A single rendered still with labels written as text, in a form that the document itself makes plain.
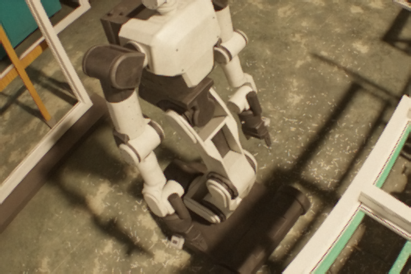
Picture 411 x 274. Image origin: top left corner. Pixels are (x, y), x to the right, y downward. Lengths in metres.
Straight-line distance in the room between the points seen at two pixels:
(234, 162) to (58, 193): 1.45
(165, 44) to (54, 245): 1.72
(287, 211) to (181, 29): 1.16
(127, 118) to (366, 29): 2.51
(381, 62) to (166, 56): 2.18
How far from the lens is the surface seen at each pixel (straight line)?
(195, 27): 1.15
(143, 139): 1.23
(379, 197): 1.25
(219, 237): 2.04
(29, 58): 2.85
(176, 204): 1.38
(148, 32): 1.11
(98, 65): 1.09
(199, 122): 1.42
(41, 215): 2.70
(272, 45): 3.09
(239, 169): 1.59
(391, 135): 1.40
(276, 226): 2.01
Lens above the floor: 2.01
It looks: 52 degrees down
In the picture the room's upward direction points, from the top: 14 degrees counter-clockwise
